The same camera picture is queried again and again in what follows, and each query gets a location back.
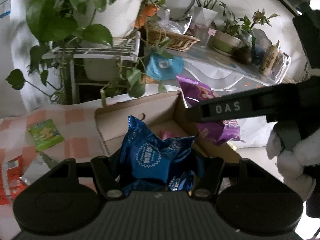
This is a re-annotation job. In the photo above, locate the white printed cardboard box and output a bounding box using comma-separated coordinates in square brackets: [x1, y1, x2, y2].
[95, 90, 241, 163]

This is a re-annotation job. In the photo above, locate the blue ribbon spool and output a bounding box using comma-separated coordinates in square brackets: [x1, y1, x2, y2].
[146, 53, 184, 81]

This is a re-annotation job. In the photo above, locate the glass jar with label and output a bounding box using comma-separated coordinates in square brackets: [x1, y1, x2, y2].
[259, 45, 280, 75]

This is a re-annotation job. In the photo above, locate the blue foil snack bag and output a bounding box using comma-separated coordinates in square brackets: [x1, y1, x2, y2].
[119, 115, 196, 196]

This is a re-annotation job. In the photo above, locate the wicker basket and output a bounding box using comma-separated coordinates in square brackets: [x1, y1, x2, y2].
[145, 23, 200, 52]

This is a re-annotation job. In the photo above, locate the green cracker bag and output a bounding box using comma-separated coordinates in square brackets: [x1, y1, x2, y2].
[28, 119, 64, 152]

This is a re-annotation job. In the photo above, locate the pink checkered tablecloth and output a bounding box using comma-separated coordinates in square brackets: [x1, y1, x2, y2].
[0, 96, 141, 240]

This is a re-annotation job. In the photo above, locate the purple snack bag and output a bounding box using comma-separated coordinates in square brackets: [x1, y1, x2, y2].
[176, 75, 241, 145]

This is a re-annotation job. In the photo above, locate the white metal plant rack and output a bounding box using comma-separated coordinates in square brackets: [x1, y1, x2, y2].
[42, 32, 140, 104]

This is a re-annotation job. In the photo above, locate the clear plastic bag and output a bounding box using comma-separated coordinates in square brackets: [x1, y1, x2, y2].
[157, 8, 193, 35]

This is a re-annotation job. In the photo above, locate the lower white plant pot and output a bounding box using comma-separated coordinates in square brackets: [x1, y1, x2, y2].
[84, 59, 119, 81]

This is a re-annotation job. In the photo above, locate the white refrigerator with tree print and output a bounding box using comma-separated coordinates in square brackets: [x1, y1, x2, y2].
[1, 0, 35, 118]

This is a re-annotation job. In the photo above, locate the green ceramic plant pot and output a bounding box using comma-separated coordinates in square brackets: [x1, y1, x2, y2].
[208, 31, 241, 56]

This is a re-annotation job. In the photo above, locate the green pothos plant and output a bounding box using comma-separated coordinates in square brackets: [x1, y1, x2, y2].
[6, 0, 165, 109]

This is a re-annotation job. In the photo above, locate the red snack bag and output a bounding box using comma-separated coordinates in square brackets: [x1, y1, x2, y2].
[0, 155, 27, 205]

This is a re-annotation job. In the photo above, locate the white gloved right hand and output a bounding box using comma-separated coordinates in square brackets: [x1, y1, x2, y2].
[266, 130, 319, 201]

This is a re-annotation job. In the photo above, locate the white angular plant pot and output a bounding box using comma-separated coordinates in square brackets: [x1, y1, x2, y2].
[193, 7, 217, 27]

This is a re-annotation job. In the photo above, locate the silver foil snack bag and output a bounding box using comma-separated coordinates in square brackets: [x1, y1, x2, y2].
[20, 152, 59, 186]

